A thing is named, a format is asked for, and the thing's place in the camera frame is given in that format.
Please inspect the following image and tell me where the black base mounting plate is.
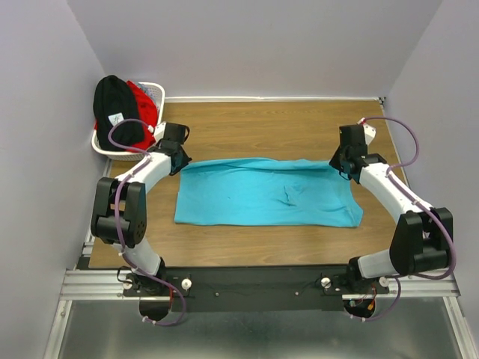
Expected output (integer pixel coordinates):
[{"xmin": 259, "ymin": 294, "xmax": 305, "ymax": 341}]
[{"xmin": 120, "ymin": 265, "xmax": 388, "ymax": 323}]

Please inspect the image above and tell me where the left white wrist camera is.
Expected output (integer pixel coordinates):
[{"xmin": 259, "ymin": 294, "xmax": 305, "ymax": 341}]
[{"xmin": 147, "ymin": 122, "xmax": 166, "ymax": 142}]

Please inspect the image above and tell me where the white plastic laundry basket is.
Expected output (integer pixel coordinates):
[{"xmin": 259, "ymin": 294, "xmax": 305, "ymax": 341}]
[{"xmin": 91, "ymin": 75, "xmax": 165, "ymax": 161}]

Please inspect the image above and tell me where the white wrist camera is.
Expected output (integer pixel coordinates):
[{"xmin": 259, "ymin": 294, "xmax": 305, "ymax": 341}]
[
  {"xmin": 147, "ymin": 122, "xmax": 166, "ymax": 142},
  {"xmin": 362, "ymin": 123, "xmax": 376, "ymax": 147}
]

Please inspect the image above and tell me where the cyan t shirt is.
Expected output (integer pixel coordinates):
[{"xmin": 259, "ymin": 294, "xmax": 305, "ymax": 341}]
[{"xmin": 174, "ymin": 158, "xmax": 363, "ymax": 228}]

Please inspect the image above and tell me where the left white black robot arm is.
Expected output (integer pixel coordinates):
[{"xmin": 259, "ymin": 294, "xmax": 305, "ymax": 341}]
[{"xmin": 91, "ymin": 123, "xmax": 192, "ymax": 280}]

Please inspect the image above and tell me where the grey patterned garment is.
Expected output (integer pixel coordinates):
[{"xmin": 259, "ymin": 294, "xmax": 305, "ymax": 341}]
[{"xmin": 136, "ymin": 82, "xmax": 150, "ymax": 96}]

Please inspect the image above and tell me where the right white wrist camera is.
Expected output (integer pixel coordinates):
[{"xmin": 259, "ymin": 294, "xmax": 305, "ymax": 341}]
[{"xmin": 362, "ymin": 123, "xmax": 376, "ymax": 147}]

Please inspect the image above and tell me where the black t shirt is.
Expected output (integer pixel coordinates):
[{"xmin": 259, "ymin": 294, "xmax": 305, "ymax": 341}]
[{"xmin": 93, "ymin": 75, "xmax": 144, "ymax": 152}]

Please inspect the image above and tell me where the red t shirt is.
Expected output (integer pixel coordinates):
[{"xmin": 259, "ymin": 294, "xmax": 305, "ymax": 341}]
[{"xmin": 116, "ymin": 81, "xmax": 158, "ymax": 150}]

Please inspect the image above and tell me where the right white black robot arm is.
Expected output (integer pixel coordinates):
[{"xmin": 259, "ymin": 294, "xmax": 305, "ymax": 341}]
[{"xmin": 329, "ymin": 121, "xmax": 457, "ymax": 291}]

